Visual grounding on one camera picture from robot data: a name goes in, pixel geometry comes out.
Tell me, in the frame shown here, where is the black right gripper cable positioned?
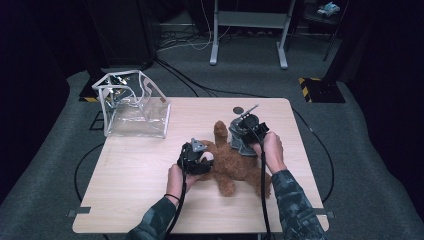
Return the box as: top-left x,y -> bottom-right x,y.
248,123 -> 273,240

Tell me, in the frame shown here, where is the blue white bundle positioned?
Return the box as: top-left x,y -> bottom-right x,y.
316,1 -> 341,18

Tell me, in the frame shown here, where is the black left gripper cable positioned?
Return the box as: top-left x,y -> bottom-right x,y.
164,153 -> 188,240

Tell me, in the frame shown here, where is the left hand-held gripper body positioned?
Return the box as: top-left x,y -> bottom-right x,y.
176,137 -> 205,175

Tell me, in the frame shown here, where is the white metal desk frame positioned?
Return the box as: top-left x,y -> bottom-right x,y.
209,0 -> 297,70

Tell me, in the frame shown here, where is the person's right hand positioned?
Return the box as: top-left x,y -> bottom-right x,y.
251,130 -> 288,176

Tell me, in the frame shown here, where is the brown teddy bear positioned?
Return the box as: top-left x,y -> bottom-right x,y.
198,120 -> 273,199

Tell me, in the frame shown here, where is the person's left hand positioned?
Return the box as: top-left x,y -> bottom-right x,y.
165,163 -> 202,203

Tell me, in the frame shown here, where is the white floor cable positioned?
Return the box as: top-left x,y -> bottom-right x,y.
157,0 -> 232,53

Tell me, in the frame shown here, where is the black side table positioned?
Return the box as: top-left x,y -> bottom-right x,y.
298,0 -> 346,63

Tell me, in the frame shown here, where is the clear plastic bag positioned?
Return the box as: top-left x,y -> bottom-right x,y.
91,69 -> 172,140

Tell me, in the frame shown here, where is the black striped stand base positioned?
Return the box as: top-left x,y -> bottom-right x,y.
298,77 -> 347,104
78,75 -> 129,103

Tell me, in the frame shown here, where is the black cabinet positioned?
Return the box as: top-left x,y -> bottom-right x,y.
83,0 -> 158,70

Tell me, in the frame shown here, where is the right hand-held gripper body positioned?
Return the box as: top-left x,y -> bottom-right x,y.
234,104 -> 271,145

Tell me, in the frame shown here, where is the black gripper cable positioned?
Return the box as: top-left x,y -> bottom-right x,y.
248,123 -> 273,240
164,153 -> 188,240

